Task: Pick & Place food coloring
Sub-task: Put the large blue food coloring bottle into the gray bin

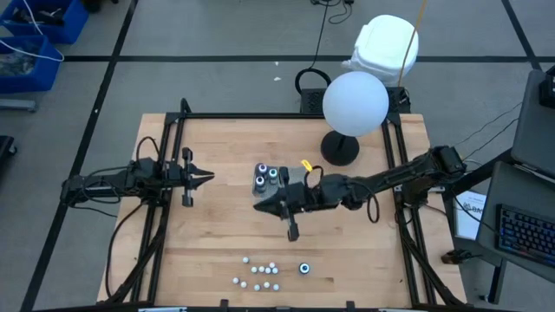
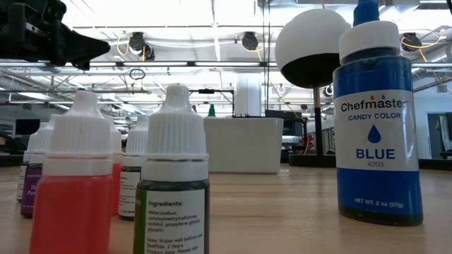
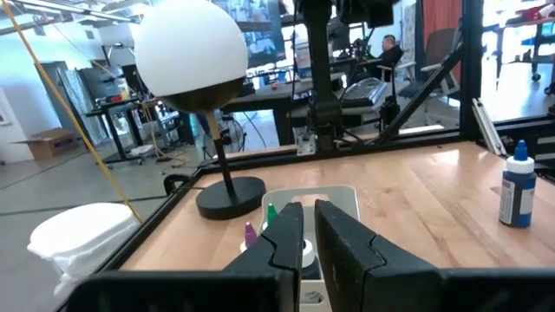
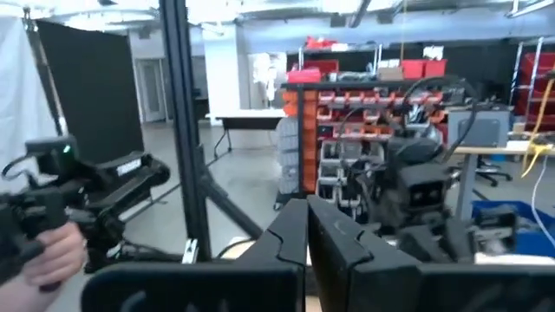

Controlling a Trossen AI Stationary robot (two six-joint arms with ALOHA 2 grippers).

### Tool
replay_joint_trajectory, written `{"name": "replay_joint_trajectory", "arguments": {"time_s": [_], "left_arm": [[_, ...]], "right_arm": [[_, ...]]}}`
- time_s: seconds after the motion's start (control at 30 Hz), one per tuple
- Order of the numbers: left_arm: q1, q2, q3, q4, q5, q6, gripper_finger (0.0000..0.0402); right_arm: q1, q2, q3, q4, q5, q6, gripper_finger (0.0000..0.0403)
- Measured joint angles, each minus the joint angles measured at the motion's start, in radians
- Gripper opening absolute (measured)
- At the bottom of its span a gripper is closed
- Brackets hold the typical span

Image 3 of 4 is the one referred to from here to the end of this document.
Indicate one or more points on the blue Chefmaster colour bottle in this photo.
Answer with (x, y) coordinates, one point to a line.
(518, 199)

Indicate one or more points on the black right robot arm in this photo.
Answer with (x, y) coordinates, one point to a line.
(321, 65)

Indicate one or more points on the white plastic bag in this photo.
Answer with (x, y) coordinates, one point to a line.
(78, 247)

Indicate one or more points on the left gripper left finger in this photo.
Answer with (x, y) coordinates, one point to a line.
(277, 251)

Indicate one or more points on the orange curtain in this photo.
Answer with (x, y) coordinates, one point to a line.
(440, 17)

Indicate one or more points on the white plastic storage bin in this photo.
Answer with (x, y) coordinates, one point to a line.
(282, 197)

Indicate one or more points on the black table clamp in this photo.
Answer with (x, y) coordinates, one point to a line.
(173, 182)

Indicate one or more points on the green Chefmaster colour bottle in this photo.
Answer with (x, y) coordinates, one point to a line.
(271, 213)

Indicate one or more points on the black standing desk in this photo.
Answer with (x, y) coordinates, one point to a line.
(115, 104)

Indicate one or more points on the person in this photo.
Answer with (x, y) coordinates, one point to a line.
(390, 56)

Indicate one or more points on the black office desk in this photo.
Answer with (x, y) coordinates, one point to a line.
(260, 97)

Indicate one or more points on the brown cardboard box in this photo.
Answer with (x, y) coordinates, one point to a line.
(52, 143)

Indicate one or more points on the purple Chefmaster colour bottle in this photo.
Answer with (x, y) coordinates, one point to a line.
(250, 234)

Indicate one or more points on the silver aluminium extrusion bar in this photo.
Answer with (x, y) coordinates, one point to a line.
(487, 125)

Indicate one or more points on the grey keyboard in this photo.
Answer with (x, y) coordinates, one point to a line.
(364, 93)

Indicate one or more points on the large wall display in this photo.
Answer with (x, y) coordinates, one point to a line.
(260, 39)

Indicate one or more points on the black floor fan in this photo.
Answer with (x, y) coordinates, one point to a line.
(236, 134)

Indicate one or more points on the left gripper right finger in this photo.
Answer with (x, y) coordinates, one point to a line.
(347, 260)

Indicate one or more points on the black Chefmaster colour bottle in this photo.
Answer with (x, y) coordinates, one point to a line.
(308, 255)

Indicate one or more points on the brown office chair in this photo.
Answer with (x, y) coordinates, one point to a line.
(438, 56)

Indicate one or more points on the white globe table lamp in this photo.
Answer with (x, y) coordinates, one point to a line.
(191, 43)

